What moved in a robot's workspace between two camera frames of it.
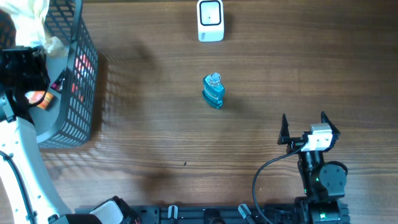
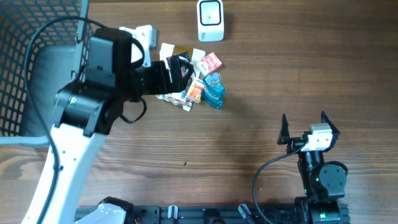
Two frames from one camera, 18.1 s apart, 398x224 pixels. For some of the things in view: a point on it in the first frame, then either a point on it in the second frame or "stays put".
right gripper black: (295, 143) stays put
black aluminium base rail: (224, 214) stays put
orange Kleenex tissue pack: (36, 96) → (195, 91)
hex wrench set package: (58, 84) → (185, 56)
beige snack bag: (28, 16) → (179, 99)
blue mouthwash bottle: (213, 90) stays put
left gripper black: (33, 56) → (161, 86)
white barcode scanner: (210, 14) stays put
